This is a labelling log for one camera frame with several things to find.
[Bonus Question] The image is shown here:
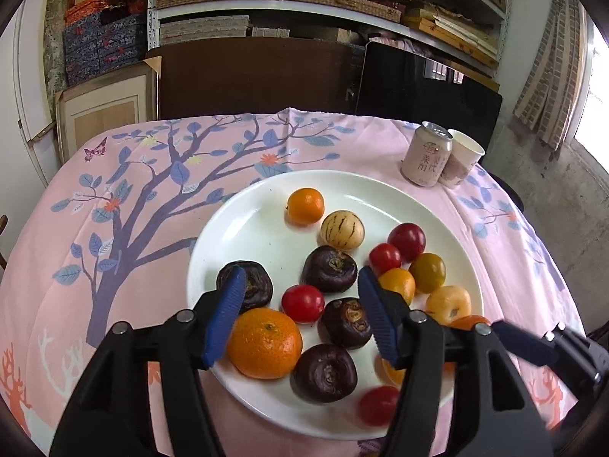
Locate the white paper cup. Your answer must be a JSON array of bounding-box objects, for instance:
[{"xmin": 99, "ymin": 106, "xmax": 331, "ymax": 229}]
[{"xmin": 438, "ymin": 128, "xmax": 486, "ymax": 189}]

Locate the pale orange round fruit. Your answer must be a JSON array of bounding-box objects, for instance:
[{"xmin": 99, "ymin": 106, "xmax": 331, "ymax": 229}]
[{"xmin": 425, "ymin": 285, "xmax": 472, "ymax": 324}]

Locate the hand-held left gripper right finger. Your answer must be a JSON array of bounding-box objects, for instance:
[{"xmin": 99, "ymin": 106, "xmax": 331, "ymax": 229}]
[{"xmin": 357, "ymin": 265, "xmax": 555, "ymax": 457}]

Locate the large orange tangerine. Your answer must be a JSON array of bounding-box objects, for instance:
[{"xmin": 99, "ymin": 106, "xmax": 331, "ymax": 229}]
[{"xmin": 226, "ymin": 308, "xmax": 304, "ymax": 380}]

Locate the pink deer print tablecloth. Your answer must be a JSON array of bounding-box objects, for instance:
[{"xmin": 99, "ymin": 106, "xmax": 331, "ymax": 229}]
[{"xmin": 0, "ymin": 107, "xmax": 588, "ymax": 457}]

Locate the orange cherry tomato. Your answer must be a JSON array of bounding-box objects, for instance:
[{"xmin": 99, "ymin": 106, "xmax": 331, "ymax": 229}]
[
  {"xmin": 378, "ymin": 268, "xmax": 416, "ymax": 306},
  {"xmin": 409, "ymin": 252, "xmax": 447, "ymax": 294}
]

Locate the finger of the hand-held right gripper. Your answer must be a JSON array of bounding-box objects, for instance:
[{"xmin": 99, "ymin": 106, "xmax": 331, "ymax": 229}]
[{"xmin": 491, "ymin": 320, "xmax": 561, "ymax": 368}]

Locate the stack of blue floral boxes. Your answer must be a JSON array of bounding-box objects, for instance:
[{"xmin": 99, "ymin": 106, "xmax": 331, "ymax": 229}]
[{"xmin": 62, "ymin": 12, "xmax": 148, "ymax": 87}]

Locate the black stool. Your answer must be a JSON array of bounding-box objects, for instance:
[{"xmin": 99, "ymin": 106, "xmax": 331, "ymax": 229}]
[{"xmin": 488, "ymin": 171, "xmax": 524, "ymax": 213}]

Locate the stack of wooden frames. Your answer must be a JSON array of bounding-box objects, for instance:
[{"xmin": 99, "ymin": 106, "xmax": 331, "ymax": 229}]
[{"xmin": 402, "ymin": 0, "xmax": 502, "ymax": 65}]

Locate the pale pink drink can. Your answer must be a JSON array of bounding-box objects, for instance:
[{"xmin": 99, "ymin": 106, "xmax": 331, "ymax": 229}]
[{"xmin": 400, "ymin": 122, "xmax": 454, "ymax": 187}]

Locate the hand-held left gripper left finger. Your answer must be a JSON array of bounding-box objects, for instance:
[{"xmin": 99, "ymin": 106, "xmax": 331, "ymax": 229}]
[{"xmin": 50, "ymin": 267, "xmax": 248, "ymax": 457}]

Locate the yellow striped pepino melon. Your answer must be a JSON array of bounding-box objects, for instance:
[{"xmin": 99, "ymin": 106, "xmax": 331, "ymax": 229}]
[{"xmin": 320, "ymin": 210, "xmax": 366, "ymax": 250}]

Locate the brick pattern curtain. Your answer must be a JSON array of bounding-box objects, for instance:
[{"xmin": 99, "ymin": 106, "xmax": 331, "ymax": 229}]
[{"xmin": 509, "ymin": 0, "xmax": 593, "ymax": 153}]

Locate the dark brown chair back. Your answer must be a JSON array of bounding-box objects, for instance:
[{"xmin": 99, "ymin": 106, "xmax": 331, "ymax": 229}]
[{"xmin": 144, "ymin": 38, "xmax": 355, "ymax": 120}]

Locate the white metal shelf rack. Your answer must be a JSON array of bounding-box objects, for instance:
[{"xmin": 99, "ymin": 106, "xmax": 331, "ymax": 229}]
[{"xmin": 147, "ymin": 0, "xmax": 512, "ymax": 77}]

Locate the framed picture in cardboard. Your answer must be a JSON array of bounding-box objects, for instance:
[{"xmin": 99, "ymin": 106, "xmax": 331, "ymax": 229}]
[{"xmin": 54, "ymin": 57, "xmax": 163, "ymax": 165}]

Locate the white long board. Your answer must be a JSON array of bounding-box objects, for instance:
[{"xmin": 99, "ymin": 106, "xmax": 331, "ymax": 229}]
[{"xmin": 12, "ymin": 7, "xmax": 60, "ymax": 186}]

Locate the stack of orange patterned boxes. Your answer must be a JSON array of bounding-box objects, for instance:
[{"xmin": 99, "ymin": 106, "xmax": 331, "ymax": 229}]
[{"xmin": 64, "ymin": 0, "xmax": 148, "ymax": 27}]

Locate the bright window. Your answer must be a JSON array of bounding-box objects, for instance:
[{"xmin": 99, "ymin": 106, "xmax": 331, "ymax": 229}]
[{"xmin": 571, "ymin": 24, "xmax": 609, "ymax": 163}]

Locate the grey marble slab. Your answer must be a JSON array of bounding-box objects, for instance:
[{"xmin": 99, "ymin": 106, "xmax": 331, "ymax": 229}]
[{"xmin": 43, "ymin": 0, "xmax": 67, "ymax": 96}]

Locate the black monitor screen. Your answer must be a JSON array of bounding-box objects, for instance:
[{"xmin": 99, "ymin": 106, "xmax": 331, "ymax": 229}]
[{"xmin": 356, "ymin": 40, "xmax": 504, "ymax": 141}]

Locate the white oval plate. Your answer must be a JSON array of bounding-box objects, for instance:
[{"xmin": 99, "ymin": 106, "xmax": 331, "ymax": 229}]
[{"xmin": 187, "ymin": 170, "xmax": 485, "ymax": 441}]

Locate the dark red tomato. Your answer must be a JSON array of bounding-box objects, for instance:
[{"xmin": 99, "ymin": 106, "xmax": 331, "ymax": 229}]
[{"xmin": 387, "ymin": 223, "xmax": 426, "ymax": 262}]

